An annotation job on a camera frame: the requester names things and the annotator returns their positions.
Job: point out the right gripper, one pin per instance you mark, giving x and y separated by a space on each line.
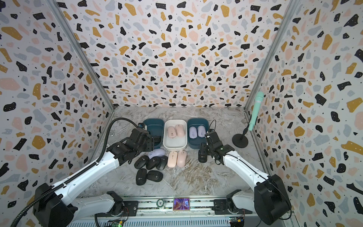
203 148

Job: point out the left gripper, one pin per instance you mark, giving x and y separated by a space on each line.
151 141

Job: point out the black mouse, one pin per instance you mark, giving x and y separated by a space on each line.
141 177
153 162
163 163
157 139
141 162
202 156
154 176

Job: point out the purple mouse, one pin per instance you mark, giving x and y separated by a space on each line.
193 133
156 153
201 131

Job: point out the pink mouse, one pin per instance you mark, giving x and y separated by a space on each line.
180 130
172 159
181 158
171 131

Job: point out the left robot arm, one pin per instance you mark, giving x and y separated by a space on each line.
58 205

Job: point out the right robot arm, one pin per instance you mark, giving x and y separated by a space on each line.
269 198

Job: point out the left teal storage box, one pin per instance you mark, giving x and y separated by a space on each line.
155 127

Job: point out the teal storage box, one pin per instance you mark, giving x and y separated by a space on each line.
155 127
196 143

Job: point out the right teal storage box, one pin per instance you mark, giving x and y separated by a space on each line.
196 143

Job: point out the white storage box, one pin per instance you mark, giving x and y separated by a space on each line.
177 143

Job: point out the green microphone on stand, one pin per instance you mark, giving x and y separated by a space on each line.
240 140

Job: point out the round green button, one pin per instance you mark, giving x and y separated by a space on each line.
161 204

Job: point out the small colourful screen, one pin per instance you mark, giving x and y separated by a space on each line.
181 204

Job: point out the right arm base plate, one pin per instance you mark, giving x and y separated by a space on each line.
220 207

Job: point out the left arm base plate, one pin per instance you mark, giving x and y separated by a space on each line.
129 208

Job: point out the aluminium front rail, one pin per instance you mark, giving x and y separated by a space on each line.
149 215

